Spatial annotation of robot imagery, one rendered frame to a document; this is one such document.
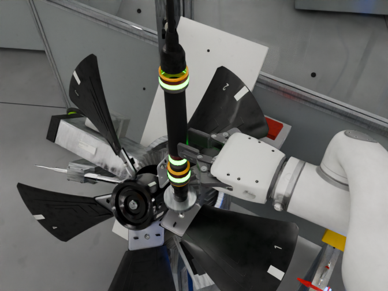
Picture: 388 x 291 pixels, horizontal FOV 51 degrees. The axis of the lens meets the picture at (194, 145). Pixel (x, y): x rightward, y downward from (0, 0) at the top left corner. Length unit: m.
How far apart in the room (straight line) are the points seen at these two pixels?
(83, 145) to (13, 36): 2.22
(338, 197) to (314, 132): 0.99
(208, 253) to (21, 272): 1.54
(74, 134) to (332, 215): 0.79
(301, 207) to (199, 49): 0.62
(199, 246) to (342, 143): 0.44
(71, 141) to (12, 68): 2.15
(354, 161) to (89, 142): 0.79
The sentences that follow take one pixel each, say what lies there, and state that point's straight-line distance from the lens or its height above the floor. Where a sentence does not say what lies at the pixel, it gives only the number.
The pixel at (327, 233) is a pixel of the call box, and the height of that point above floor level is 1.04.
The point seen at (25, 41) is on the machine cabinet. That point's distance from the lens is 3.31.
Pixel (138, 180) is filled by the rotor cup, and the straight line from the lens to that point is 0.90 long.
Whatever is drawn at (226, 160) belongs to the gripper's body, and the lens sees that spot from 0.65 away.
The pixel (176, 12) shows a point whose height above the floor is 1.33.
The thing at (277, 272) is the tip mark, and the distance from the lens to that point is 0.90.
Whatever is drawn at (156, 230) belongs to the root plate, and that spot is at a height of 1.11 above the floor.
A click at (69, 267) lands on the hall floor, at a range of 2.25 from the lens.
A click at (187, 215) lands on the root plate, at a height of 1.18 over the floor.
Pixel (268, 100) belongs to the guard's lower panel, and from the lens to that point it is 1.58.
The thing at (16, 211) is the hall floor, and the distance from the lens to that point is 2.50.
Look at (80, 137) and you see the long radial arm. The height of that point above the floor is 1.13.
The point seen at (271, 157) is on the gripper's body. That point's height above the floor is 1.49.
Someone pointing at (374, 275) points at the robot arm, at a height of 1.59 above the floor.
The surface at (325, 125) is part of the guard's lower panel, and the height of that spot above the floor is 0.90.
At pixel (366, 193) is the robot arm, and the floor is 1.60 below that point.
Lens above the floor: 2.02
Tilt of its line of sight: 52 degrees down
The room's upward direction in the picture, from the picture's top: straight up
